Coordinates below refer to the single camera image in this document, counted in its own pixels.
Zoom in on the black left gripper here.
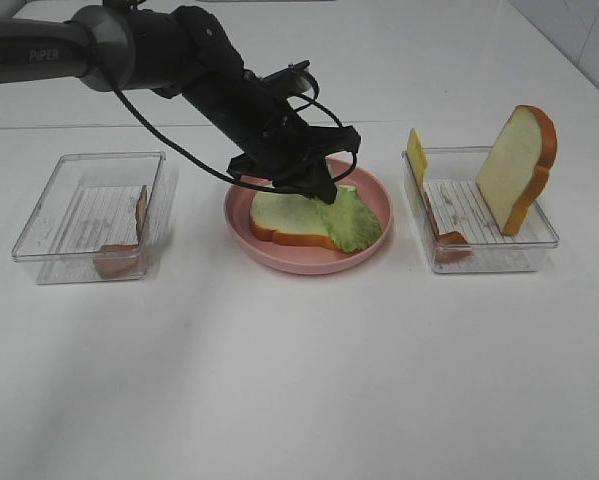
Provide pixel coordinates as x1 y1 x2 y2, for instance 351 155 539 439
182 60 361 204

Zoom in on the bread slice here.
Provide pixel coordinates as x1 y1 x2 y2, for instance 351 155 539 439
476 105 558 236
250 192 343 252

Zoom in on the green lettuce leaf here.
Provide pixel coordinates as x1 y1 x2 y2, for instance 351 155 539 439
313 185 383 253

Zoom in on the bacon strip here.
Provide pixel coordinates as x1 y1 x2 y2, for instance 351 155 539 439
423 193 472 265
93 185 148 280

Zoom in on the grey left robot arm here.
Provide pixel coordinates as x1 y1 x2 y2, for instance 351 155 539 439
0 1 361 203

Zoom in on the pink round plate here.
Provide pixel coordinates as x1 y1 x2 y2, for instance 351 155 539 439
224 168 393 275

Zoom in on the yellow cheese slice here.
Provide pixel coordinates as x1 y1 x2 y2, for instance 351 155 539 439
406 128 428 201

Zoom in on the clear right plastic container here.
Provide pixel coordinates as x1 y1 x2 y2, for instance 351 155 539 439
402 146 559 274

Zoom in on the clear plastic container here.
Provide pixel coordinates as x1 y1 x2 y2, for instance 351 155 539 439
402 146 559 274
11 152 178 285

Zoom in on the clear left plastic container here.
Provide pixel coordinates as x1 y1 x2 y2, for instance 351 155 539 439
11 152 178 285

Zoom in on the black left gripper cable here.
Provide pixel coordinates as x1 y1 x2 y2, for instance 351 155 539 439
86 29 358 194

